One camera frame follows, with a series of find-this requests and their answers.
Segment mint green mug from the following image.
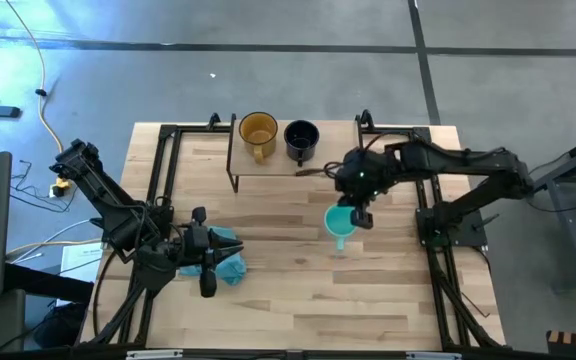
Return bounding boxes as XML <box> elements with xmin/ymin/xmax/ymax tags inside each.
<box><xmin>323</xmin><ymin>203</ymin><xmax>360</xmax><ymax>252</ymax></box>

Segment silver table clamp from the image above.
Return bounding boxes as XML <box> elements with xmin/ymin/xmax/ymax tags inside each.
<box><xmin>406</xmin><ymin>351</ymin><xmax>463</xmax><ymax>360</ymax></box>
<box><xmin>125</xmin><ymin>349</ymin><xmax>184</xmax><ymax>360</ymax></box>

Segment thin black floor wires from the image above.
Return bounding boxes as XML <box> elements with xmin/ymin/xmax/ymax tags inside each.
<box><xmin>10</xmin><ymin>159</ymin><xmax>77</xmax><ymax>215</ymax></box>

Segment tan floor cable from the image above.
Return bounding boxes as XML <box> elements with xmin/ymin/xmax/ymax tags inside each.
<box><xmin>5</xmin><ymin>237</ymin><xmax>104</xmax><ymax>257</ymax></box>

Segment yellow speckled ceramic mug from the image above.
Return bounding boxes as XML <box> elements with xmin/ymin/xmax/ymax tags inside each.
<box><xmin>238</xmin><ymin>111</ymin><xmax>279</xmax><ymax>164</ymax></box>

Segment black cable by stand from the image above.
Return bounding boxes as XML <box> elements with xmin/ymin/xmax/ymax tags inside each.
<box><xmin>522</xmin><ymin>149</ymin><xmax>576</xmax><ymax>215</ymax></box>

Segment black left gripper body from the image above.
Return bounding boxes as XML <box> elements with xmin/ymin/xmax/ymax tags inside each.
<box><xmin>182</xmin><ymin>205</ymin><xmax>220</xmax><ymax>300</ymax></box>

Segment yellow extension cable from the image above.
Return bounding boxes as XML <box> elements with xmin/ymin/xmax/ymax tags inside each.
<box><xmin>5</xmin><ymin>0</ymin><xmax>67</xmax><ymax>154</ymax></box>

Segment grey metal stand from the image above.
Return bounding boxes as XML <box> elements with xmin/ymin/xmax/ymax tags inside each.
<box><xmin>527</xmin><ymin>127</ymin><xmax>576</xmax><ymax>292</ymax></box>

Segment black glossy mug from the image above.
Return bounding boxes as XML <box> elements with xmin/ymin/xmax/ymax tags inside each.
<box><xmin>283</xmin><ymin>119</ymin><xmax>321</xmax><ymax>168</ymax></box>

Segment yellow power plug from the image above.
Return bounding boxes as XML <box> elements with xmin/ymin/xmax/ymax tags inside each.
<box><xmin>49</xmin><ymin>176</ymin><xmax>74</xmax><ymax>199</ymax></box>

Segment teal microfibre cloth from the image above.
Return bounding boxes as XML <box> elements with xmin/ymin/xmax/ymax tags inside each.
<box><xmin>177</xmin><ymin>225</ymin><xmax>248</xmax><ymax>287</ymax></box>

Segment white floor cable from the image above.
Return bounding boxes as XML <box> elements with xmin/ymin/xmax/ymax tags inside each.
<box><xmin>10</xmin><ymin>218</ymin><xmax>104</xmax><ymax>265</ymax></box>

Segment black bag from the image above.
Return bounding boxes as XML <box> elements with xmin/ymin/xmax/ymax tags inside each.
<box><xmin>32</xmin><ymin>302</ymin><xmax>89</xmax><ymax>350</ymax></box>

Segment white paper sheet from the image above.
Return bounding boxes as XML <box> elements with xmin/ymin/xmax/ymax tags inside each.
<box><xmin>59</xmin><ymin>242</ymin><xmax>104</xmax><ymax>307</ymax></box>

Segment black aluminium extrusion frame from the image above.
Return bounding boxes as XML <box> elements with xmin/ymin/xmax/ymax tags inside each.
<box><xmin>75</xmin><ymin>110</ymin><xmax>507</xmax><ymax>351</ymax></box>

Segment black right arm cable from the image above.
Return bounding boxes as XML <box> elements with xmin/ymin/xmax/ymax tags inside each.
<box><xmin>295</xmin><ymin>167</ymin><xmax>342</xmax><ymax>178</ymax></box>

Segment wooden shelf with black frame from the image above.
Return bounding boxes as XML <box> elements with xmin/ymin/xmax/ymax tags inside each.
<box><xmin>225</xmin><ymin>109</ymin><xmax>375</xmax><ymax>195</ymax></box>

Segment black furniture beam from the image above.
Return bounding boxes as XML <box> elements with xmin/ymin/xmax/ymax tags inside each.
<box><xmin>2</xmin><ymin>262</ymin><xmax>94</xmax><ymax>304</ymax></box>

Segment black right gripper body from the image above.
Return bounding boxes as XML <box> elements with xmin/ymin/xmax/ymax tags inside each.
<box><xmin>335</xmin><ymin>146</ymin><xmax>397</xmax><ymax>201</ymax></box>

